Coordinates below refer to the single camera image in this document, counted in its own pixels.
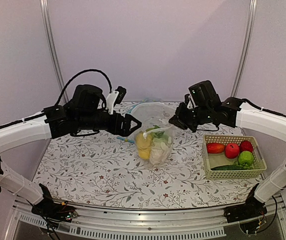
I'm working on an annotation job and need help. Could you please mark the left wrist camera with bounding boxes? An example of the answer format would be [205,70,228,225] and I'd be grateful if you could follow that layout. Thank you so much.
[106,86,127,115]

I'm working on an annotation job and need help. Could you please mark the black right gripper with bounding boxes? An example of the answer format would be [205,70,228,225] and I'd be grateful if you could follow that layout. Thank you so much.
[169,101,212,133]

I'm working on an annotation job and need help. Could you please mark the left aluminium corner post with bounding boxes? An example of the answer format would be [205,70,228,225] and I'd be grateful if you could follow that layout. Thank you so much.
[39,0,64,90]

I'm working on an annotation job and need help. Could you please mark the white toy cauliflower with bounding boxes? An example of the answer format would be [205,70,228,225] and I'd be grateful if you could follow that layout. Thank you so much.
[149,148,167,166]

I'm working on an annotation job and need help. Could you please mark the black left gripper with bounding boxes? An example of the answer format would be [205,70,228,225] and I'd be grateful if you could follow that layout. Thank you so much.
[78,110,142,137]

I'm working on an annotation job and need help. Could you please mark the right aluminium corner post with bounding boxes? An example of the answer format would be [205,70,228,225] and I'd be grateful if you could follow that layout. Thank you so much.
[231,0,258,97]

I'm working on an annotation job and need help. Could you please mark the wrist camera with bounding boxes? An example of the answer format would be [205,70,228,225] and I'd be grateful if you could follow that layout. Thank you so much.
[106,86,127,115]
[184,93,196,109]

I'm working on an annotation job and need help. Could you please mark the red toy apple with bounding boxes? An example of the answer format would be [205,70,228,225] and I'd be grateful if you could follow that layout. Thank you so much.
[225,143,240,159]

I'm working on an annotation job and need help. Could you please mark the beige perforated plastic basket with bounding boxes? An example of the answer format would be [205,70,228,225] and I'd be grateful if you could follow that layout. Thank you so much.
[202,135,267,180]

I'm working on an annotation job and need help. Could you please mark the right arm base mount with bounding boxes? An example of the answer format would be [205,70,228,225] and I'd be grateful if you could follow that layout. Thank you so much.
[224,184,267,223]

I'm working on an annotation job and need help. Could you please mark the green toy lime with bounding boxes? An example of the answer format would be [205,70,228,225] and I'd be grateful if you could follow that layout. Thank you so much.
[238,151,254,167]

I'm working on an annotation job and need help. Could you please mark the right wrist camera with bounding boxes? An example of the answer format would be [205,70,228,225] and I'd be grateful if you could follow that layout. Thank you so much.
[184,93,196,109]

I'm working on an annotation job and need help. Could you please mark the frosted white zip top bag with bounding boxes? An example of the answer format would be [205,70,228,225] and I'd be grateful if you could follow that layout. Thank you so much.
[130,102,175,166]

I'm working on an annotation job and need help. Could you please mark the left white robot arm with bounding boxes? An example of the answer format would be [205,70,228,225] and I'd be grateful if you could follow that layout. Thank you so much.
[0,84,142,217]

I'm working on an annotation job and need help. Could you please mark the light green toy apple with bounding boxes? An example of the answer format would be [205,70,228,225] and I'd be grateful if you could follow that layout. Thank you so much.
[150,125,165,139]

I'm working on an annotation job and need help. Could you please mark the aluminium corner post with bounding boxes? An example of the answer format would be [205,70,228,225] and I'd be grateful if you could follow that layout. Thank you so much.
[231,0,258,97]
[39,0,64,90]

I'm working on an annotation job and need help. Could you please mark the floral patterned table mat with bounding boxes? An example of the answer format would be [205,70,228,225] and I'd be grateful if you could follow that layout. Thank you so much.
[33,124,261,209]

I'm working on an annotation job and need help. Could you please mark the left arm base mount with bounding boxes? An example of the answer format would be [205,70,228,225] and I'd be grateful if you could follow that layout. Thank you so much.
[31,183,78,222]

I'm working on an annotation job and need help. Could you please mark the dark green toy cucumber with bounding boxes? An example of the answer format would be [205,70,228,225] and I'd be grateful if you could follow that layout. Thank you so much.
[211,165,245,171]

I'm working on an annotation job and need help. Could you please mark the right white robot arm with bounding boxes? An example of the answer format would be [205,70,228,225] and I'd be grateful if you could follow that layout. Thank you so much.
[169,80,286,218]

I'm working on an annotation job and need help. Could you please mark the clear bag with blue zipper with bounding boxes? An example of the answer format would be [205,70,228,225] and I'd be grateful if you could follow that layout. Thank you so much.
[116,98,165,143]

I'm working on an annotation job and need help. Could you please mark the aluminium front rail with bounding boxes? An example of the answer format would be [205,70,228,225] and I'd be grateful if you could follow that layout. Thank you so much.
[4,194,286,240]

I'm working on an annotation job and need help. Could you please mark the white toy radish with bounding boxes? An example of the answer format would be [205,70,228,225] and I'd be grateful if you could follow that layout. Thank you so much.
[153,135,173,156]

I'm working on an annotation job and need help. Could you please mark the red toy tomato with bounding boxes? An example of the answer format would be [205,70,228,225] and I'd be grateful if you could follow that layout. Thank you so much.
[240,140,254,153]

